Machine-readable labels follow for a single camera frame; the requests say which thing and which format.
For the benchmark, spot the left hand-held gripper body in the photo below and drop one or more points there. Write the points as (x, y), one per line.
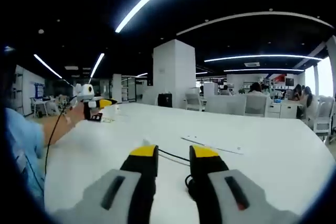
(84, 93)

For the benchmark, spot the long white flat strip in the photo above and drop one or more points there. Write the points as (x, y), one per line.
(212, 144)

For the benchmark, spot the white office chair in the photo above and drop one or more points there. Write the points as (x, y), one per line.
(194, 102)
(324, 119)
(258, 106)

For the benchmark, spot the black box cabinet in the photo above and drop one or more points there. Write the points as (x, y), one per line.
(165, 100)

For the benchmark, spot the person's arm, blue sleeve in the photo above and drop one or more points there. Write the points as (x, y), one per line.
(23, 142)

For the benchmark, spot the person's left hand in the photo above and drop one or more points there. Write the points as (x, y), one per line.
(76, 113)

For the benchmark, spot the white drawer cabinet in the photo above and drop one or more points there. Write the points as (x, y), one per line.
(274, 110)

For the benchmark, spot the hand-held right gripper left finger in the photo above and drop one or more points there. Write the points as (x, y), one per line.
(123, 197)

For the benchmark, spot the white desk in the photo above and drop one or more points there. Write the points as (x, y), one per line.
(262, 171)

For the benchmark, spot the white desk partition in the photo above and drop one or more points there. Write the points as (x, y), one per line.
(225, 105)

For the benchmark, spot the curved white ceiling rail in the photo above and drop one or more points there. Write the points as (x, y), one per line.
(252, 15)

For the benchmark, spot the black timer display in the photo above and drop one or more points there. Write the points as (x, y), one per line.
(96, 117)

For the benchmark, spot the short ceiling light strip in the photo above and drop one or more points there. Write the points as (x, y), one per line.
(97, 65)
(47, 66)

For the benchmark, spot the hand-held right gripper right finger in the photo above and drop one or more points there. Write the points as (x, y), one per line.
(218, 197)

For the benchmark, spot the white square pillar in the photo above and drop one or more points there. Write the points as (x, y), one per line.
(174, 74)

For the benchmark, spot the pale yellow packets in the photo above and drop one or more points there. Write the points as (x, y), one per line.
(107, 120)

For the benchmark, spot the ceiling air vent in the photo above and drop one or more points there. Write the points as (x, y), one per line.
(252, 64)

